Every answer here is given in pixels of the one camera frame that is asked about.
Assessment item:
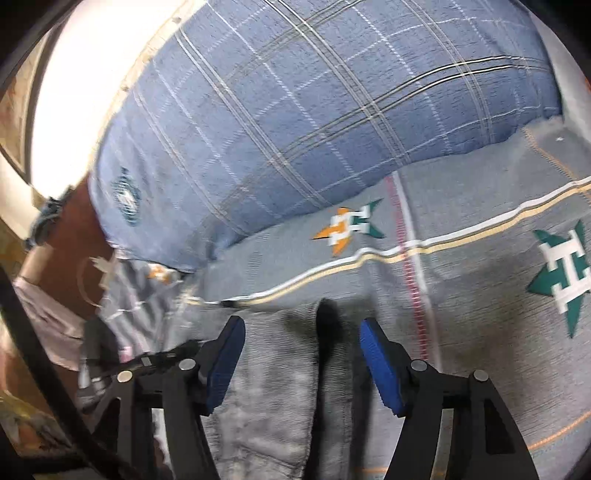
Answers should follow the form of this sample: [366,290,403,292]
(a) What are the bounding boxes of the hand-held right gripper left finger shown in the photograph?
[104,315,247,480]

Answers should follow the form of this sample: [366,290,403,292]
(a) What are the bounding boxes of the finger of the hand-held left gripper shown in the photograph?
[121,340,204,371]

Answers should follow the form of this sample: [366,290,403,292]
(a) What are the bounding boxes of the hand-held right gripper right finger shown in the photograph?
[359,318,541,480]

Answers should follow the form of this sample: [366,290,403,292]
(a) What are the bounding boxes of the grey denim pants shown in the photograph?
[152,299,416,480]

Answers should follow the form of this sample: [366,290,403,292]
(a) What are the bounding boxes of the pink cloth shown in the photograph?
[13,276,90,371]

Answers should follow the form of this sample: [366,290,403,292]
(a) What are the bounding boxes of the grey printed bed sheet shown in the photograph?
[99,117,591,480]

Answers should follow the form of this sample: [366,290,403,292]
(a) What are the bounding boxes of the brown headboard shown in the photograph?
[18,185,118,289]

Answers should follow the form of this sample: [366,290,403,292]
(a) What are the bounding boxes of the teal cloth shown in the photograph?
[27,196,66,251]

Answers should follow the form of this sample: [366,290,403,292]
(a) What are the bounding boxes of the blue plaid pillow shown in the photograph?
[88,0,568,274]

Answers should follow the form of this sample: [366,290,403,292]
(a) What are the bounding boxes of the white charging cable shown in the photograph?
[76,256,118,308]

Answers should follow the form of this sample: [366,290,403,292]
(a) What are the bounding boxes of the framed wall picture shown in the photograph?
[0,69,34,185]

